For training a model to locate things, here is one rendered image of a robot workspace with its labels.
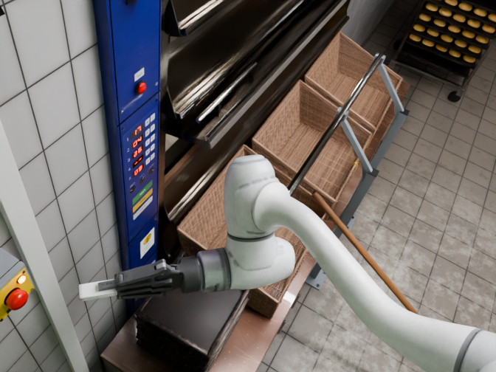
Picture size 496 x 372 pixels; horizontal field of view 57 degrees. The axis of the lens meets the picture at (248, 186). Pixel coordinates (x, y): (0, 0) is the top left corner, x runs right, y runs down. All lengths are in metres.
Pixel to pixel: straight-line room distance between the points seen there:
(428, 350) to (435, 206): 2.73
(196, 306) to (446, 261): 1.98
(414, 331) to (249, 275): 0.36
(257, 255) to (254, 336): 0.98
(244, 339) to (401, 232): 1.60
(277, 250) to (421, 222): 2.37
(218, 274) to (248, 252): 0.07
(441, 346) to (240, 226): 0.42
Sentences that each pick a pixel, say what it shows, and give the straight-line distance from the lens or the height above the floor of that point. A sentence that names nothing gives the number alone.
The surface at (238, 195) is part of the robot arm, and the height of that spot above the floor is 1.63.
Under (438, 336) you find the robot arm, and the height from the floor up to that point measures 1.74.
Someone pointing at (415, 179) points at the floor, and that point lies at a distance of 3.53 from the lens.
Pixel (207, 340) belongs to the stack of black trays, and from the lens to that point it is 1.56.
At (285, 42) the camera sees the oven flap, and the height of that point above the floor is 1.41.
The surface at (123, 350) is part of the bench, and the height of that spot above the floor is 0.58.
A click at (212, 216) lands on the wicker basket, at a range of 1.99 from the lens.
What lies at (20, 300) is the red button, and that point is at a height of 1.47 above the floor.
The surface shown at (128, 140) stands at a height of 1.53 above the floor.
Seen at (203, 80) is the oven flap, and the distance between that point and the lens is 1.37.
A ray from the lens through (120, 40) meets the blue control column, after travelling 0.94.
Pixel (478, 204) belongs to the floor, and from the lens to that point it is 3.66.
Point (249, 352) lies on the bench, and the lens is 1.88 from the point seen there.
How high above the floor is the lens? 2.34
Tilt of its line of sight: 51 degrees down
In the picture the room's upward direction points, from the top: 15 degrees clockwise
